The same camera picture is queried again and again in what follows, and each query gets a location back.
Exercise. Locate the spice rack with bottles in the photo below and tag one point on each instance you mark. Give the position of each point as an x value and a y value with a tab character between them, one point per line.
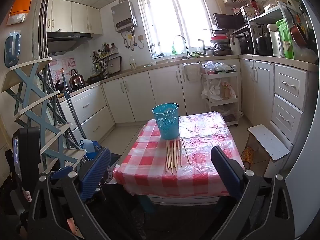
107	50

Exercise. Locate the grey refrigerator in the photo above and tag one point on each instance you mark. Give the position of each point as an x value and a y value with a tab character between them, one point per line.
27	42

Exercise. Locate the white cutting board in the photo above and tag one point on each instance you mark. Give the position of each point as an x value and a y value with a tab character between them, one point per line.
235	47

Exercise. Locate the red checkered plastic tablecloth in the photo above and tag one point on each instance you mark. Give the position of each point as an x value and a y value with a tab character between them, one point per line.
200	140

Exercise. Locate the silver gas water heater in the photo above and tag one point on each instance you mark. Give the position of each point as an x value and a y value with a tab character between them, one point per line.
123	16

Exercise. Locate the hanging utensil holder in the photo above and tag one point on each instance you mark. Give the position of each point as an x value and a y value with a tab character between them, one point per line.
100	66

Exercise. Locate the clear plastic bottle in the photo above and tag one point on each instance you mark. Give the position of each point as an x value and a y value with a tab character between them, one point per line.
132	63

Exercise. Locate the blue plastic bag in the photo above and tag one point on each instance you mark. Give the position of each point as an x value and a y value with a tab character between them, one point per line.
88	146

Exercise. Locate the white plastic packet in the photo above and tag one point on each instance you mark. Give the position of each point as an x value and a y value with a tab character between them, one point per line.
16	18

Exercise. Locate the black wok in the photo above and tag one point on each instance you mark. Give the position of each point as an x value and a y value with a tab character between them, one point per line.
60	86

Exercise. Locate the teal perforated plastic basket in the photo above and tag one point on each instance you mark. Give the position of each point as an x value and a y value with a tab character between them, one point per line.
166	125

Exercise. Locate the green food packet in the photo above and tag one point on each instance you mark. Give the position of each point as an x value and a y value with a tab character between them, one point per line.
285	40

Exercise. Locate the red frying pan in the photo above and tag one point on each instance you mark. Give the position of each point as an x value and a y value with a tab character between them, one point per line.
297	33

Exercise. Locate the red canister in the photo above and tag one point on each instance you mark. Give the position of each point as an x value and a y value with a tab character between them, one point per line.
254	6

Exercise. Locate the white plastic bag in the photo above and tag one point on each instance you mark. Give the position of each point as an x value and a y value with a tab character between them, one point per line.
211	90

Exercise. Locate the white rolling cart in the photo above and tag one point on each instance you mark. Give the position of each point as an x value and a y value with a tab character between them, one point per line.
217	75

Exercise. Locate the kitchen window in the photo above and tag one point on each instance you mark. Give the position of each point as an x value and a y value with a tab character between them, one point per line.
175	17

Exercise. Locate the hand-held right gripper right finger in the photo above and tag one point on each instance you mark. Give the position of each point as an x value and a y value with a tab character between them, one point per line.
226	172

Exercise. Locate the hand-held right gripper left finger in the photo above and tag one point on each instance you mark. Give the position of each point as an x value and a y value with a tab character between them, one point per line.
96	172

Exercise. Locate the white appliance shelf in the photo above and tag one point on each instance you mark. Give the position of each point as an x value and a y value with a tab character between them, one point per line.
265	15

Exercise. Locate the orange paper note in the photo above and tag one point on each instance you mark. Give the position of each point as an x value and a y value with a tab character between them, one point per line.
22	2

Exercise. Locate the yellow patterned slipper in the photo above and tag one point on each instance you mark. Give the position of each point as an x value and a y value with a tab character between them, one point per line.
247	156

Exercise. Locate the wall power outlet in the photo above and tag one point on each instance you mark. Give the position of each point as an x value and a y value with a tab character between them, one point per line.
141	37

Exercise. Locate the bunch of wooden chopsticks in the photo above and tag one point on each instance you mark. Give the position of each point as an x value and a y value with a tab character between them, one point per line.
172	155

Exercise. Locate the black range hood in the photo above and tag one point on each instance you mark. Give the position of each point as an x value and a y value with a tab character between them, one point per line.
62	41

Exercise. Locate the blue wall holder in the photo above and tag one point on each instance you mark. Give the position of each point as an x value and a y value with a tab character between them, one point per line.
10	52

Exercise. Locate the stack of cookware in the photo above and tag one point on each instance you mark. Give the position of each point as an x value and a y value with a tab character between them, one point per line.
220	45

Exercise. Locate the black countertop cooker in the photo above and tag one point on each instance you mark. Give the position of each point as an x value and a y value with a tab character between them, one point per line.
263	45

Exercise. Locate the white hanging waste bin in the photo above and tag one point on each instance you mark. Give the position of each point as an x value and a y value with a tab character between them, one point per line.
191	72

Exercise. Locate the red yellow snack bag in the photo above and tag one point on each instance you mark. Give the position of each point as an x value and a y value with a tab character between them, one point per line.
228	91

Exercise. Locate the light grey door panel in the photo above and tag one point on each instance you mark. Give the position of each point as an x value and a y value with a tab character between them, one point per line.
305	155

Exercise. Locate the steel kettle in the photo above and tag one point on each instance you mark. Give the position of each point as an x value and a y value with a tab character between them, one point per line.
77	80

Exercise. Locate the black microwave oven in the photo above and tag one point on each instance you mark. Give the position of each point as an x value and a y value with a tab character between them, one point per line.
225	20

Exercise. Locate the beige and blue shelf rack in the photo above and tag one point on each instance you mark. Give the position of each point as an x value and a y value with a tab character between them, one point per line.
27	72

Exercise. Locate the white kitchen base cabinets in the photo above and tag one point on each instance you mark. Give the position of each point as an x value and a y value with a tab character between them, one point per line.
162	92

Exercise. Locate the green dish soap bottle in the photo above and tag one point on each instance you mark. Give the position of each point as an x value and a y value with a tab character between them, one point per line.
173	50

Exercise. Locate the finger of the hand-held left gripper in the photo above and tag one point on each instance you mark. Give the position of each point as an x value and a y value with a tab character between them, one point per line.
60	172

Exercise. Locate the chrome kitchen faucet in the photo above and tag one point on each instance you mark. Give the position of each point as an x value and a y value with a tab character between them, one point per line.
187	51

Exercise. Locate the crumpled clear plastic bag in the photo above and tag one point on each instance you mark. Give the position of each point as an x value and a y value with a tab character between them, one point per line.
217	67

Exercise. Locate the white electric thermos pot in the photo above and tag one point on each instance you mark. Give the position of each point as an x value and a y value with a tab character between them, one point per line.
275	42

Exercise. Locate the pink wall stickers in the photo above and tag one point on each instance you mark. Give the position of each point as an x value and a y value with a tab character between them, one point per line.
62	63

